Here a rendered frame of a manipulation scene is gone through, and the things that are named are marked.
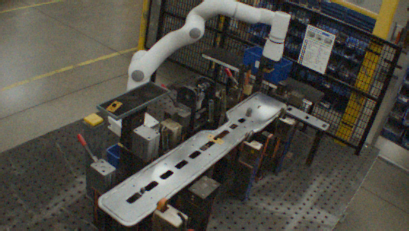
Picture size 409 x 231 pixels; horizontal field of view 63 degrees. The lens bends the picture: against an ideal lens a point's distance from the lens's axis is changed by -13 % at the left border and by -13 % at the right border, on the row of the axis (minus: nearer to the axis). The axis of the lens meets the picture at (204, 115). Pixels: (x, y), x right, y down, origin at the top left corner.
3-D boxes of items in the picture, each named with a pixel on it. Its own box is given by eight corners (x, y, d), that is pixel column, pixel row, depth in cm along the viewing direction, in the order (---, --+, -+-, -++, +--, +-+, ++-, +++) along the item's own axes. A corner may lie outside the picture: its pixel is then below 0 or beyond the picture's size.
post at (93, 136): (94, 203, 173) (92, 129, 150) (84, 195, 176) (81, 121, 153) (104, 197, 179) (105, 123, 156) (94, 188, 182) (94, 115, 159)
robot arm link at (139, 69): (140, 74, 216) (136, 90, 203) (126, 61, 211) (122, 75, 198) (209, 24, 199) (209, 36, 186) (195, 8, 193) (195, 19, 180)
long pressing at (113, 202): (134, 234, 127) (134, 231, 126) (91, 201, 136) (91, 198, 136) (288, 106, 231) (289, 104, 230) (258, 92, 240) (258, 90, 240)
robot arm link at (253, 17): (228, 11, 200) (278, 28, 206) (231, 19, 187) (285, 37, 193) (234, -4, 196) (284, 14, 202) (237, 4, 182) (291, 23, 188)
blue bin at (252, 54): (277, 84, 246) (282, 66, 239) (239, 66, 260) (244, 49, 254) (288, 79, 257) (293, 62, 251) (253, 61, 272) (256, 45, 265)
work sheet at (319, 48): (324, 76, 245) (337, 34, 229) (296, 63, 254) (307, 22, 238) (325, 75, 246) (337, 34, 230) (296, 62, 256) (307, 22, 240)
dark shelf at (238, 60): (313, 107, 234) (315, 103, 233) (199, 55, 271) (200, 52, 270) (323, 96, 251) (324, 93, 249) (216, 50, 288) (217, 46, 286)
